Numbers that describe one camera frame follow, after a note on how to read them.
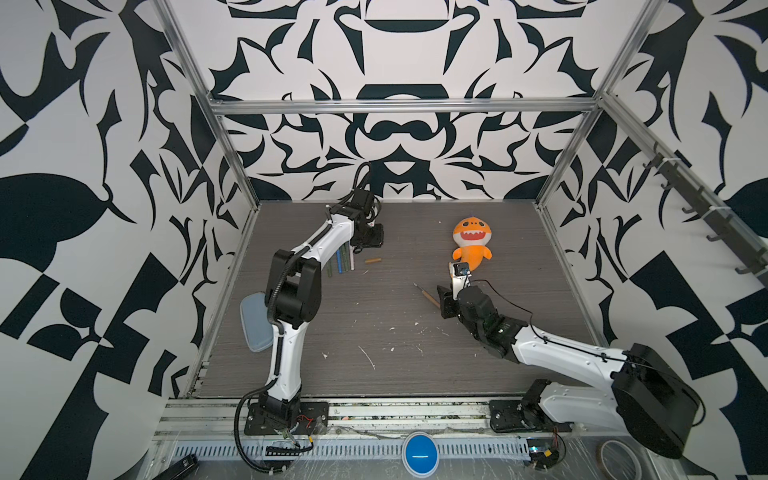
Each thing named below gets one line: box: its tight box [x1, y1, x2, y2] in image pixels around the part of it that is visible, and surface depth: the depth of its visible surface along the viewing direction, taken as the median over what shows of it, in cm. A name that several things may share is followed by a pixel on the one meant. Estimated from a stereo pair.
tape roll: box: [596, 439, 643, 480], surface depth 70 cm
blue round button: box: [402, 431, 440, 479], surface depth 70 cm
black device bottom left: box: [152, 454, 199, 480], surface depth 67 cm
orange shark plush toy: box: [452, 216, 493, 272], surface depth 103 cm
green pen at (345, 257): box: [341, 241, 350, 272], surface depth 103 cm
